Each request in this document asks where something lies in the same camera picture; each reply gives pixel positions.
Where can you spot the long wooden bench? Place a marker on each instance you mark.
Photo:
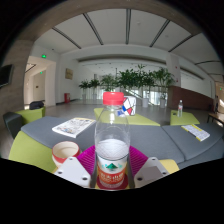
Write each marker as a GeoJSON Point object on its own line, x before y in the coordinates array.
{"type": "Point", "coordinates": [216, 117]}

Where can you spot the red fire equipment box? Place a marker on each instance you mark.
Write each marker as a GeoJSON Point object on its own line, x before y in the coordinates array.
{"type": "Point", "coordinates": [67, 98]}

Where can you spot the white printed magazine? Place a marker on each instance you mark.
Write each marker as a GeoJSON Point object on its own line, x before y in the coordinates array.
{"type": "Point", "coordinates": [73, 126]}

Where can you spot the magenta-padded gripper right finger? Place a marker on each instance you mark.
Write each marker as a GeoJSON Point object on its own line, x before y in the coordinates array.
{"type": "Point", "coordinates": [150, 170]}

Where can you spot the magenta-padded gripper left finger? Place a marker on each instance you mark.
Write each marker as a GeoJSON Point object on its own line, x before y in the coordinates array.
{"type": "Point", "coordinates": [71, 170]}

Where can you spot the small clear plastic bottle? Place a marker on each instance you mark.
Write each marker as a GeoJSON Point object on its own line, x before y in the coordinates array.
{"type": "Point", "coordinates": [180, 109]}

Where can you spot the framed wall picture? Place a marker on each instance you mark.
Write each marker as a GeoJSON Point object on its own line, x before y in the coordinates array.
{"type": "Point", "coordinates": [69, 73]}

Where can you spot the person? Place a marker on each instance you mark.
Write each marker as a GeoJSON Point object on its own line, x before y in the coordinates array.
{"type": "Point", "coordinates": [217, 104]}

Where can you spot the red floral mug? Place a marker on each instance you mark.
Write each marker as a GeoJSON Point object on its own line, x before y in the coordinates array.
{"type": "Point", "coordinates": [65, 150]}

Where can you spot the clear red-capped water bottle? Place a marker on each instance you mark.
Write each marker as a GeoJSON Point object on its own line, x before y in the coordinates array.
{"type": "Point", "coordinates": [112, 153]}

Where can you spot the yellow-edged open booklet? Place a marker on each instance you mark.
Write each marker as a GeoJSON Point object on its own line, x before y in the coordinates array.
{"type": "Point", "coordinates": [196, 132]}

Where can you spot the group of potted green plants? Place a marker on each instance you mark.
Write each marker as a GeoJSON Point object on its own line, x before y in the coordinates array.
{"type": "Point", "coordinates": [133, 78]}

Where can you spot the black wall screen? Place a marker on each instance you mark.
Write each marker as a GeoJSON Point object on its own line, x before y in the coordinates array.
{"type": "Point", "coordinates": [6, 76]}

